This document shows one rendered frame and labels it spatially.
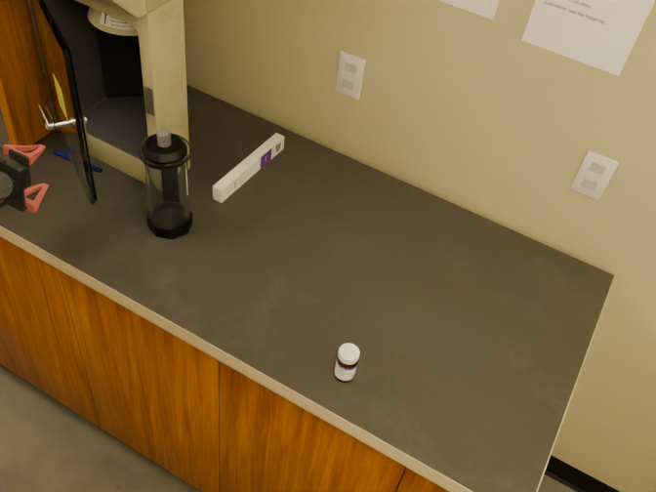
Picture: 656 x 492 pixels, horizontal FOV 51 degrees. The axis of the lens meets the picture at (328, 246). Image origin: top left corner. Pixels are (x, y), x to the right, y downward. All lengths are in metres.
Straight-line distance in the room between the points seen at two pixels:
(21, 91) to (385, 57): 0.87
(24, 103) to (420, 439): 1.21
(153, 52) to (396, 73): 0.58
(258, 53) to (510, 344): 0.99
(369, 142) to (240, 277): 0.55
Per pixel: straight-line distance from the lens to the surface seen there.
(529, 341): 1.58
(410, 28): 1.66
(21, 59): 1.81
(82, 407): 2.30
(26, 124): 1.89
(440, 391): 1.44
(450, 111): 1.71
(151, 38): 1.50
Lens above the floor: 2.12
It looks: 46 degrees down
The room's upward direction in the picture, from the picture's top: 9 degrees clockwise
